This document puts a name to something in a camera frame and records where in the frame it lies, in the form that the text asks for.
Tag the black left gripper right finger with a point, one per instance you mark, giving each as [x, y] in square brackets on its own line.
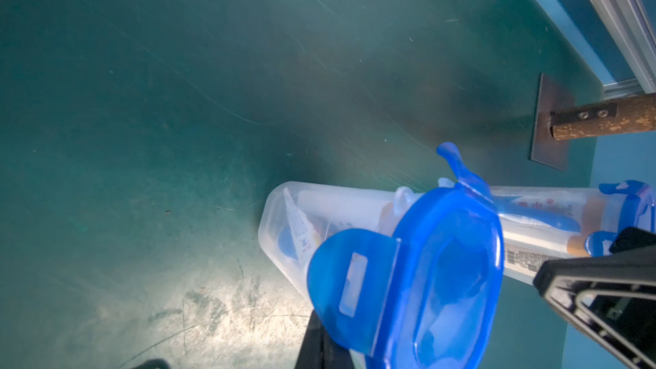
[337, 357]

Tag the pink artificial blossom tree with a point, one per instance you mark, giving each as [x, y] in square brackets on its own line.
[622, 115]

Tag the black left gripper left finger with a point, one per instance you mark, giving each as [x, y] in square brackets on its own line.
[312, 352]

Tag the clear blue-lid container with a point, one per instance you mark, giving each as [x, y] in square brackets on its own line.
[609, 207]
[405, 279]
[525, 252]

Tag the dark metal tree base plate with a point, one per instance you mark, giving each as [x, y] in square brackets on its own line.
[551, 99]

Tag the right aluminium corner post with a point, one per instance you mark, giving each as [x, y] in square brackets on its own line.
[629, 25]

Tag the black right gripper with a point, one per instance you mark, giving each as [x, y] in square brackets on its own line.
[609, 299]

